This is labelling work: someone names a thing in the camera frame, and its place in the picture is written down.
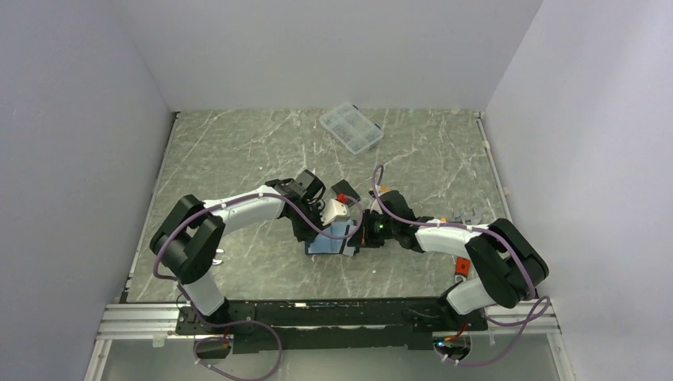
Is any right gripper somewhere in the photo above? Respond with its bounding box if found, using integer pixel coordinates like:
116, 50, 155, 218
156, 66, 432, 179
348, 209, 398, 248

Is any blue leather card holder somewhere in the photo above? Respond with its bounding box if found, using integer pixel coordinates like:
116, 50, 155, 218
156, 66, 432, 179
305, 220, 360, 257

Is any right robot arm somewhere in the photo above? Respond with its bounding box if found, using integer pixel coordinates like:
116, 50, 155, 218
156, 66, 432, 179
348, 190, 549, 329

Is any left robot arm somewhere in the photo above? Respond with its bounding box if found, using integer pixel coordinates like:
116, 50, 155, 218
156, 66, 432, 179
149, 170, 327, 333

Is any black card stack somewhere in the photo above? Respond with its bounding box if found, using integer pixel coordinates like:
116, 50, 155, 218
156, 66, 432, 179
330, 179, 361, 205

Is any red tool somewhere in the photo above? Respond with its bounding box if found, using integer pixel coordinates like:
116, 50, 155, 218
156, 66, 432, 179
454, 257, 471, 282

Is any adjustable wrench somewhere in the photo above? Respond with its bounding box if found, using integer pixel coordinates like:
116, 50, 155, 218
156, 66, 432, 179
452, 208, 483, 225

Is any clear plastic organizer box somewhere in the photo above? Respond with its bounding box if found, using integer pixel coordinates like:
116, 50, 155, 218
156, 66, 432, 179
319, 103, 383, 155

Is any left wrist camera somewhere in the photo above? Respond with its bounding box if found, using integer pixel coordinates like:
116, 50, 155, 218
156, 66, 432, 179
321, 196, 350, 225

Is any black base frame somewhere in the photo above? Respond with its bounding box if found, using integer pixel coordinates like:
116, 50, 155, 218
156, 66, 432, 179
175, 297, 488, 354

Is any aluminium rail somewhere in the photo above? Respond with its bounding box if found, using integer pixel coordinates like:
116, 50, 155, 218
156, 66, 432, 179
98, 300, 561, 340

